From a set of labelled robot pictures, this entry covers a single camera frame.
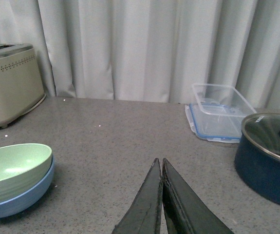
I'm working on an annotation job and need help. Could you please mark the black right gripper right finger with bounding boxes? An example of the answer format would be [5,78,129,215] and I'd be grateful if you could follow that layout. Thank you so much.
[162,158,233,234]

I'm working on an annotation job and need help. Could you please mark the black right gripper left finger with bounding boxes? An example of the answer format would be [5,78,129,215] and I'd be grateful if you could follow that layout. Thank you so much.
[113,158,163,234]

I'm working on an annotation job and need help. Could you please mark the blue bowl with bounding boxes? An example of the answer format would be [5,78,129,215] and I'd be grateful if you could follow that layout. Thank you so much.
[0,156,55,218]

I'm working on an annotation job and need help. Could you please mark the green bowl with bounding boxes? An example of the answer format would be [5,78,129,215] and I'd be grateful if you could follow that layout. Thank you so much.
[0,143,53,206]

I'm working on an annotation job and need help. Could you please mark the dark blue pot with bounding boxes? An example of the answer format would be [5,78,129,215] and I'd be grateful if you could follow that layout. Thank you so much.
[234,135,280,205]

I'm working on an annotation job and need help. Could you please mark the blue-rimmed container lid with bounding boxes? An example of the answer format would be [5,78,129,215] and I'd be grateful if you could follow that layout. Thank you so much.
[185,103,243,143]

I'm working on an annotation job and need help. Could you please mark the clear plastic container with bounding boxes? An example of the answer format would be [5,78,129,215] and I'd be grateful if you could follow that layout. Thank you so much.
[191,83,256,117]

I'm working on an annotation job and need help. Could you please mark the glass pot lid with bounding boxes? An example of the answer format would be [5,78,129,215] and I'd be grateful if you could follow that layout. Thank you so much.
[242,113,280,160]

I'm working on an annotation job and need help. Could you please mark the white curtain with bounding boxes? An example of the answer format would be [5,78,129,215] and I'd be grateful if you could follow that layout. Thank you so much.
[0,0,280,109]

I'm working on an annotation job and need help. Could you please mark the beige toaster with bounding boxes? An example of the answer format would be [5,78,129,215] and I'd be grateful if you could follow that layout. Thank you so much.
[0,43,45,128]

